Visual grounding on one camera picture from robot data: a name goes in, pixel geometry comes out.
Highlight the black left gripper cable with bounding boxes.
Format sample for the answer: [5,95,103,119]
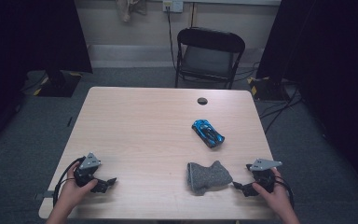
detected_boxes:
[52,156,87,208]

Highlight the black floor cables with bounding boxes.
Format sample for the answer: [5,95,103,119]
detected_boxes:
[233,61,305,135]

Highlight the grey tape strip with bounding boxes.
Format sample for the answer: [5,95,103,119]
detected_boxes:
[34,189,56,202]

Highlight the white wall outlet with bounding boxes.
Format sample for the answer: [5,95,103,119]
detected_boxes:
[162,0,185,14]

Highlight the black outlet cable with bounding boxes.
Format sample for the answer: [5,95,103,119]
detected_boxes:
[166,6,178,71]

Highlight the black stand base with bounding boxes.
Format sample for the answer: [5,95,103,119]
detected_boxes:
[246,76,291,103]
[36,69,83,98]

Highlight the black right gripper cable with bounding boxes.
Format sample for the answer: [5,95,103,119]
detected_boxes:
[272,175,296,210]

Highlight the person's left hand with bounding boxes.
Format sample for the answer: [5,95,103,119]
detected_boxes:
[56,161,99,213]

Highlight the beige hanging cloth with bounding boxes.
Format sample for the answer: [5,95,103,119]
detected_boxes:
[115,0,148,23]

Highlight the blue toy car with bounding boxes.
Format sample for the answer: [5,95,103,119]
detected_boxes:
[191,119,226,149]

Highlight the person's right hand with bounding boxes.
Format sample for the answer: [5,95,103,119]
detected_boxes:
[251,167,294,217]

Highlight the black curtain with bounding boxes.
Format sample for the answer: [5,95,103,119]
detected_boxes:
[0,0,93,157]
[255,0,358,200]

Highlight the grey cloth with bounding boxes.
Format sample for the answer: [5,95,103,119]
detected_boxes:
[186,160,234,196]

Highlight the black folding chair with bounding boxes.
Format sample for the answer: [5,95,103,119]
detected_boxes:
[174,27,246,91]

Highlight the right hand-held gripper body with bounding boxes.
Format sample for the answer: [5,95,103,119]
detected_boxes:
[245,158,283,194]

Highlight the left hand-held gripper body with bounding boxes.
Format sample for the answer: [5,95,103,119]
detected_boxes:
[73,151,103,189]

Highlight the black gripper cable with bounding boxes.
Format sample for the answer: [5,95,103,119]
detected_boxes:
[52,156,87,208]
[272,175,296,210]

